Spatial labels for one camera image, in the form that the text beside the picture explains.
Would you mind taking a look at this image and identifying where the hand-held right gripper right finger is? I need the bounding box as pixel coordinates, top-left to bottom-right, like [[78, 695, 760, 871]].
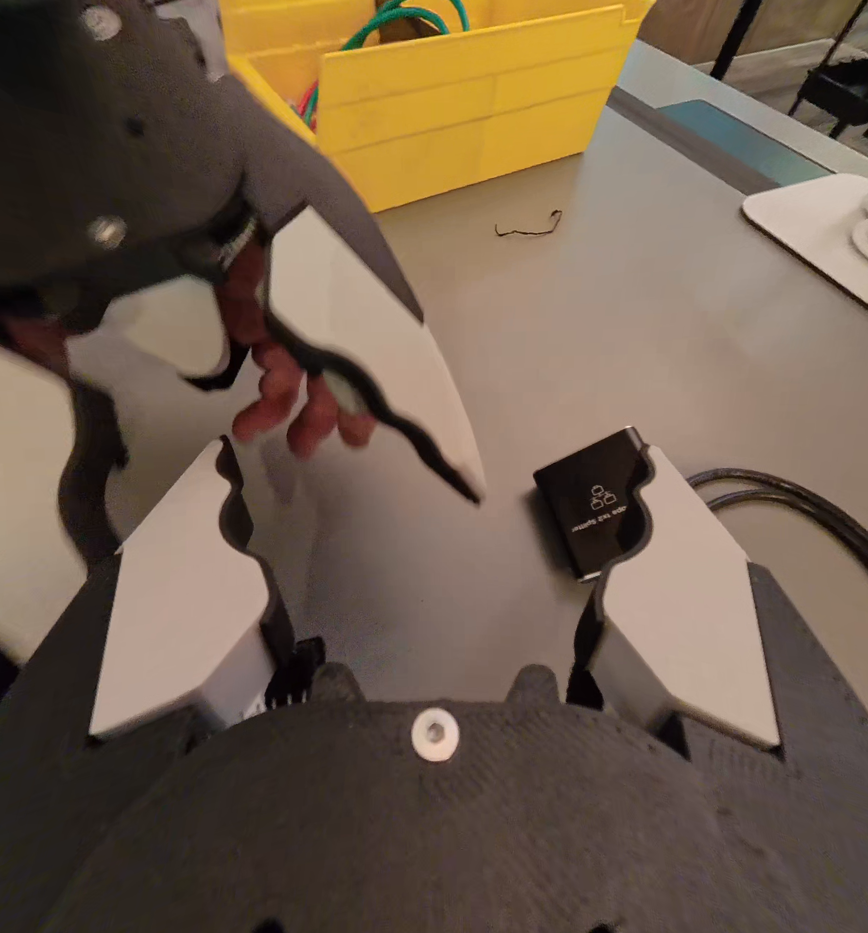
[[565, 441, 782, 752]]

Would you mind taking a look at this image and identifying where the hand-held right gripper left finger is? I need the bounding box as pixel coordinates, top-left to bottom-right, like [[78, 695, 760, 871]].
[[88, 435, 327, 737]]

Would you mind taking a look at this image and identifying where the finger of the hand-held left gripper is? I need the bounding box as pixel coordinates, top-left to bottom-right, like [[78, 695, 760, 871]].
[[0, 331, 130, 666], [258, 204, 489, 507]]

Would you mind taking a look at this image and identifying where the black ethernet splitter box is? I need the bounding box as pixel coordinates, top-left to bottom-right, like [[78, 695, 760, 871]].
[[532, 425, 657, 584]]

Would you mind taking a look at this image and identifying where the black ethernet cable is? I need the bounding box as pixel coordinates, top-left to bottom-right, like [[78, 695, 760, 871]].
[[685, 466, 868, 621]]

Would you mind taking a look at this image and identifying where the yellow plastic bin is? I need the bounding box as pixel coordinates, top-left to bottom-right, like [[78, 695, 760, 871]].
[[219, 0, 657, 214]]

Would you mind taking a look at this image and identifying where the green ethernet cable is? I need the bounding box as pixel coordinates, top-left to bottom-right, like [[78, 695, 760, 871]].
[[341, 0, 473, 53]]

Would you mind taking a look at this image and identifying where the person's left hand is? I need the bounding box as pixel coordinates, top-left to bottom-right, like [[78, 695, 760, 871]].
[[215, 239, 378, 460]]

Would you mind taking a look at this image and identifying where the brown wooden cabinet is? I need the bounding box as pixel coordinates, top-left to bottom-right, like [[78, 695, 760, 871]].
[[638, 0, 829, 67]]

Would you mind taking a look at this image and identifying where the black metal pole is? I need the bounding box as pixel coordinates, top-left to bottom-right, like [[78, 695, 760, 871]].
[[710, 0, 764, 81]]

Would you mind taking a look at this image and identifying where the black metal rack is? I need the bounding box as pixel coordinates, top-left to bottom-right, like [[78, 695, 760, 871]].
[[787, 0, 868, 157]]

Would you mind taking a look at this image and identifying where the black thin wire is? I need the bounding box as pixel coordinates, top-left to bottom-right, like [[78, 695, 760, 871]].
[[494, 209, 564, 239]]

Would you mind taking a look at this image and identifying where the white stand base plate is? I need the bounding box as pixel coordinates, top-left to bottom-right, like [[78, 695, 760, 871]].
[[742, 173, 868, 332]]

